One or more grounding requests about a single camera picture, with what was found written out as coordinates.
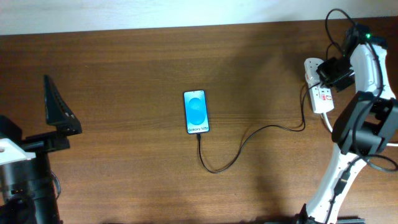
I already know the blue Galaxy smartphone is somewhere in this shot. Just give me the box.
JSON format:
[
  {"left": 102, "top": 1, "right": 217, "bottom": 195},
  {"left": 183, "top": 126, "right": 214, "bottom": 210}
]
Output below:
[{"left": 183, "top": 90, "right": 210, "bottom": 134}]

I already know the black charger cable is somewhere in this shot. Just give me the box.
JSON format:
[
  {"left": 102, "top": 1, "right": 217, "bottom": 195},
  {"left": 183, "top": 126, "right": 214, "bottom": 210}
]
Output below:
[{"left": 196, "top": 81, "right": 323, "bottom": 174}]

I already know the white power strip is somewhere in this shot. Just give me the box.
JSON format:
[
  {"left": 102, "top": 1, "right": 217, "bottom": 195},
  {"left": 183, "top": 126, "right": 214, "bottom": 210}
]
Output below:
[{"left": 304, "top": 58, "right": 334, "bottom": 114}]

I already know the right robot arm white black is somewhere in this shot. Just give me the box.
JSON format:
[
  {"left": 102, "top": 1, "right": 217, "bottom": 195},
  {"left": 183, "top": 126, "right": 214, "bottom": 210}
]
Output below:
[{"left": 293, "top": 23, "right": 397, "bottom": 223}]

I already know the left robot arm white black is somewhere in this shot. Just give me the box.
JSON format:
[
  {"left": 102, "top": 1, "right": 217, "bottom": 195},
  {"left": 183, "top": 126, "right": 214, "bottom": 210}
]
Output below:
[{"left": 1, "top": 75, "right": 83, "bottom": 223}]

